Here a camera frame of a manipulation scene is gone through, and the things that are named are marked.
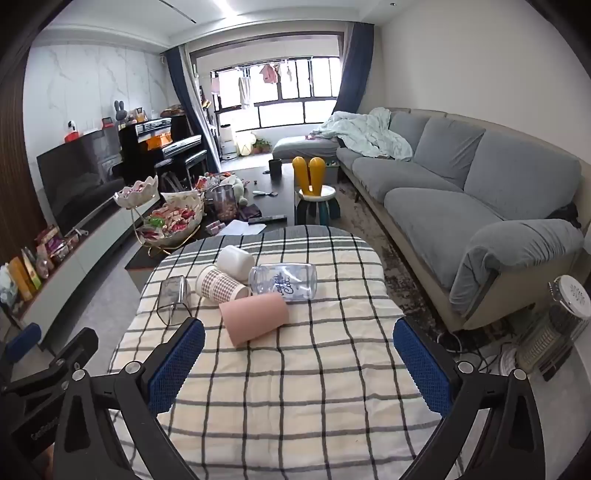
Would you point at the grey sofa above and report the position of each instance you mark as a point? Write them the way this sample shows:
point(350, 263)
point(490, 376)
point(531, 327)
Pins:
point(461, 198)

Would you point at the light green blanket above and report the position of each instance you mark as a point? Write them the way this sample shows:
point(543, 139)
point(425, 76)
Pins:
point(369, 134)

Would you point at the black piano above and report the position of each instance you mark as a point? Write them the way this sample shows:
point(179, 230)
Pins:
point(152, 138)

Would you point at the black bunny figure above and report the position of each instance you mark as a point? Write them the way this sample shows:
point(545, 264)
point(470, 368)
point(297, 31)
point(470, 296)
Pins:
point(120, 111)

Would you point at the dark mug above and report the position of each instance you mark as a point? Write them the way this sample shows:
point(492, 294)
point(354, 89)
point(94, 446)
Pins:
point(275, 168)

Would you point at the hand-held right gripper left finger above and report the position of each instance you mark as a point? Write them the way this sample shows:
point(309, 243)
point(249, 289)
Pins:
point(178, 364)

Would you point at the clear hexagonal glass cup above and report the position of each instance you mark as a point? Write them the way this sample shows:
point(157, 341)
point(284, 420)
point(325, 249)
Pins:
point(173, 300)

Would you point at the white plush toy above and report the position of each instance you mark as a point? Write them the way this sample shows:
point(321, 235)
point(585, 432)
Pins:
point(238, 189)

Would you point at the white security camera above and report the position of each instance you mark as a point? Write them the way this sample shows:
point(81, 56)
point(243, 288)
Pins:
point(72, 130)

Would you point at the black piano bench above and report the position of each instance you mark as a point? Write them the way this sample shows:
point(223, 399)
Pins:
point(184, 164)

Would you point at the black remote control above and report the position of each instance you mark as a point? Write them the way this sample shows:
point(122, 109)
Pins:
point(267, 219)

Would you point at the potted plant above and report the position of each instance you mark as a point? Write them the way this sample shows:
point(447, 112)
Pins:
point(262, 146)

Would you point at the clear glass jar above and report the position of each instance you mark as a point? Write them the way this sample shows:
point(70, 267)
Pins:
point(286, 282)

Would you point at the electric heater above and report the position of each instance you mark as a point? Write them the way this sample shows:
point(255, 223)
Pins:
point(554, 323)

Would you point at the pink cup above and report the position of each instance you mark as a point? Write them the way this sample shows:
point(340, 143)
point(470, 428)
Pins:
point(254, 316)

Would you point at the checkered tablecloth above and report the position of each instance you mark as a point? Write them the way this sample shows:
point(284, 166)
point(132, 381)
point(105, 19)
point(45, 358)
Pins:
point(286, 392)

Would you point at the white cup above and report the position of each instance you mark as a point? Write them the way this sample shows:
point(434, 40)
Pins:
point(235, 263)

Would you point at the row of snack packets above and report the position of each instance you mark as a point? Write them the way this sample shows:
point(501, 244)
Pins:
point(39, 263)

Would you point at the black television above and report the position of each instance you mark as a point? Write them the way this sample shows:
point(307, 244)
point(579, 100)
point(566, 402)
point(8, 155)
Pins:
point(76, 177)

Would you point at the white paper sheet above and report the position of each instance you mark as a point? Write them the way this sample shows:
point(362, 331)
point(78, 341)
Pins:
point(244, 227)

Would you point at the blue curtain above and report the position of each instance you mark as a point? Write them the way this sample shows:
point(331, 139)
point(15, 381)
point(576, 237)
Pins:
point(189, 101)
point(353, 64)

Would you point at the hanging laundry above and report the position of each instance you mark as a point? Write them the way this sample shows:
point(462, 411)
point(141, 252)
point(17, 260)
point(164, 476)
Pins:
point(268, 76)

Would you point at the clear snack jar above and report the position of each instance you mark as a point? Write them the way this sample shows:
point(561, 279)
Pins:
point(225, 203)

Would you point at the tiered shell snack stand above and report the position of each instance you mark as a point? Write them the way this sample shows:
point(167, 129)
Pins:
point(173, 221)

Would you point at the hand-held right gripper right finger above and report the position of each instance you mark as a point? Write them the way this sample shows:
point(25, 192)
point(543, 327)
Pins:
point(425, 374)

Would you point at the dark coffee table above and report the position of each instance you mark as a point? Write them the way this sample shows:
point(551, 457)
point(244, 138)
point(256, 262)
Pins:
point(277, 198)

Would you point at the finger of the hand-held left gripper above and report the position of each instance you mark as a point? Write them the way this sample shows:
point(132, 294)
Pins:
point(69, 353)
point(21, 342)

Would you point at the checkered pattern cup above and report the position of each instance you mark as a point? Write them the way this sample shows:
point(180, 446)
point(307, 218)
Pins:
point(219, 284)

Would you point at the white air purifier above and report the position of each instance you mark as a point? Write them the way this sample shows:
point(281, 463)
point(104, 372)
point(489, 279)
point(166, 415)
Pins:
point(226, 141)

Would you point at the white television cabinet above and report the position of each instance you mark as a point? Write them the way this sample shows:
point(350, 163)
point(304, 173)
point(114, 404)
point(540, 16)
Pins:
point(92, 249)

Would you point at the yellow bunny ear stool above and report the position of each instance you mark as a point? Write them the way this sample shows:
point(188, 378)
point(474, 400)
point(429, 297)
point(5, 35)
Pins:
point(314, 184)

